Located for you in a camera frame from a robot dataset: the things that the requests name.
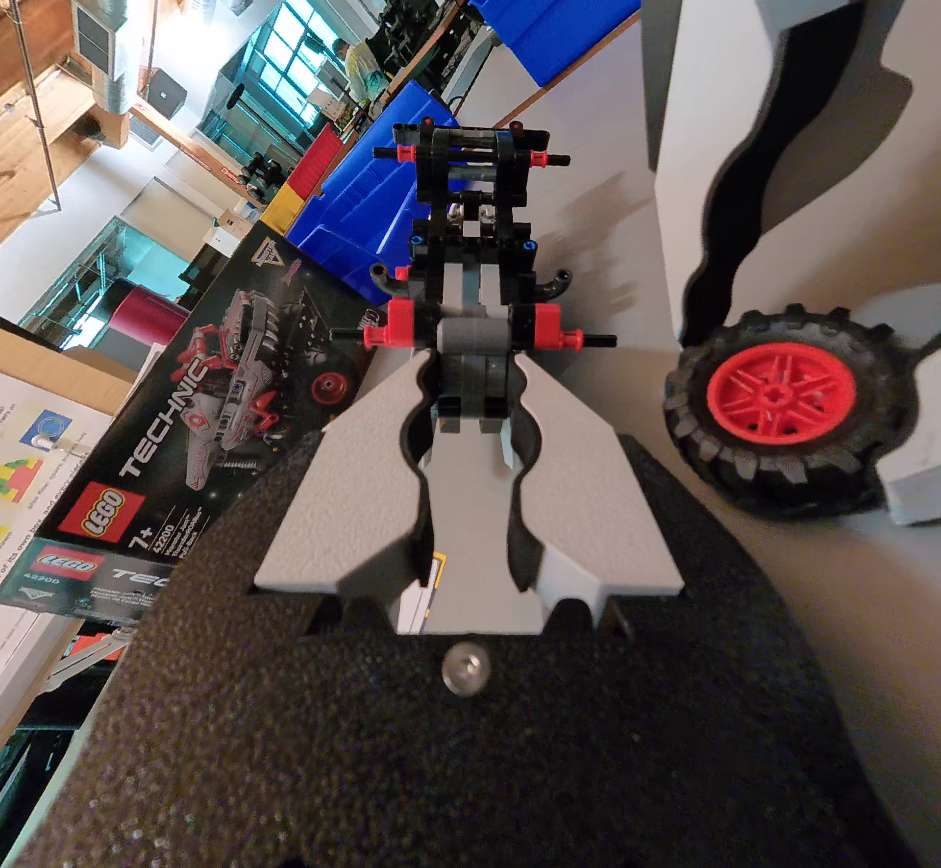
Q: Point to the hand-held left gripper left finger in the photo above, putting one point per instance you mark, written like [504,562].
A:
[331,515]

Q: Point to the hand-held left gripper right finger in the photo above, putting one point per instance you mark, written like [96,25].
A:
[603,515]

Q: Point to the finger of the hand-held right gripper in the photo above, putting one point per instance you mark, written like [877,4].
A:
[706,147]
[919,471]

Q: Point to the black toy wheel red hub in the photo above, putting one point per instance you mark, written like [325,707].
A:
[779,397]

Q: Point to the black toy truck chassis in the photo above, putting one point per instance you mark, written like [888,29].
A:
[470,339]

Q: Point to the light grey desk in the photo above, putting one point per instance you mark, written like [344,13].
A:
[809,625]

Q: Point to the white instruction booklet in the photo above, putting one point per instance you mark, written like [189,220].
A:
[415,603]

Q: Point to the black toy truck set box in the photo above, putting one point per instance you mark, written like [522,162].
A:
[220,405]

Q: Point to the maroon cylinder container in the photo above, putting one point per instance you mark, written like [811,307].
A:
[151,313]

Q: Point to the white printed sheet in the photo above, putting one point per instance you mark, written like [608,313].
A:
[44,456]

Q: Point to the white cardboard box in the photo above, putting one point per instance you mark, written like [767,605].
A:
[228,239]

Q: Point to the small blue storage bin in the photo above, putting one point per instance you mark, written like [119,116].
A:
[353,221]

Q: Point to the brown cardboard box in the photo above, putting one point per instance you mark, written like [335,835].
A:
[44,357]

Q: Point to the red storage bin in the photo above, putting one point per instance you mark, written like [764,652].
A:
[320,162]

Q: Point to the glass window wall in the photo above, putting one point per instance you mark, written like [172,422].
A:
[294,22]

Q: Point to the black wall speaker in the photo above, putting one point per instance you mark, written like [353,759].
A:
[165,94]

